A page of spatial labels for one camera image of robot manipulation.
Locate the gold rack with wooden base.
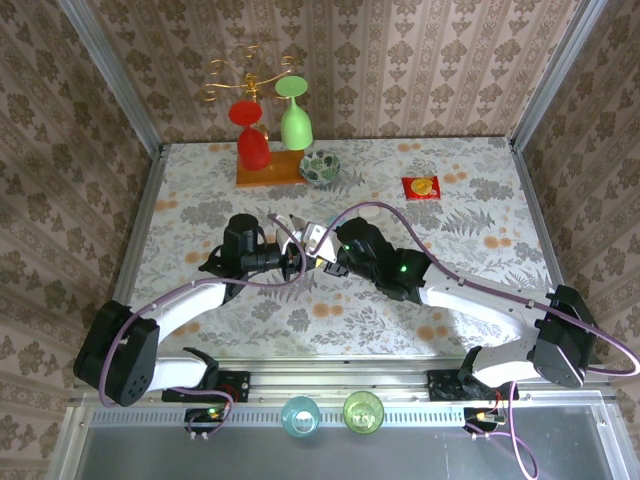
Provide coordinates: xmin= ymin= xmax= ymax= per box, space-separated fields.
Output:
xmin=199 ymin=44 xmax=309 ymax=189

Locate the red snack packet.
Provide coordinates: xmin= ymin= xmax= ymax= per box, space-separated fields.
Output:
xmin=401 ymin=174 xmax=442 ymax=200

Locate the red plastic wine glass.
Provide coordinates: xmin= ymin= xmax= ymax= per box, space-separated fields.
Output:
xmin=228 ymin=99 xmax=274 ymax=172

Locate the leaf pattern bowl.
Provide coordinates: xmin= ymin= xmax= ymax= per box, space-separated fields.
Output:
xmin=298 ymin=152 xmax=342 ymax=187

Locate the green plastic wine glass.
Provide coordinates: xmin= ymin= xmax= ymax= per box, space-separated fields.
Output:
xmin=274 ymin=75 xmax=315 ymax=150

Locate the green plastic cup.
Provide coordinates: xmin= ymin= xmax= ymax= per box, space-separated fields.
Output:
xmin=342 ymin=390 xmax=386 ymax=437

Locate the teal plastic cup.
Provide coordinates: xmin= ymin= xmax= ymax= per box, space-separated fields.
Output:
xmin=279 ymin=395 xmax=321 ymax=440

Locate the small black controller board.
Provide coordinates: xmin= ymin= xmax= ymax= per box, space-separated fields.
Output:
xmin=464 ymin=407 xmax=506 ymax=435
xmin=184 ymin=405 xmax=234 ymax=436

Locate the purple cable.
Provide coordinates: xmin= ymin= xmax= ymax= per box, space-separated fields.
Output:
xmin=319 ymin=201 xmax=640 ymax=479
xmin=98 ymin=213 xmax=309 ymax=409

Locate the aluminium table edge rail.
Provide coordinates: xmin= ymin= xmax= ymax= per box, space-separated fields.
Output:
xmin=508 ymin=139 xmax=590 ymax=361
xmin=110 ymin=143 xmax=169 ymax=361

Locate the aluminium mounting rail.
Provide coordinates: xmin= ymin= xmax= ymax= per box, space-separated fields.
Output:
xmin=72 ymin=357 xmax=616 ymax=404

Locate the perforated metal cable duct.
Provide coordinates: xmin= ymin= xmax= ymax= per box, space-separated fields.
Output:
xmin=89 ymin=405 xmax=466 ymax=427

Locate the aluminium frame post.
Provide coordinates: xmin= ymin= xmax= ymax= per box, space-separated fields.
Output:
xmin=57 ymin=0 xmax=165 ymax=151
xmin=512 ymin=0 xmax=601 ymax=149

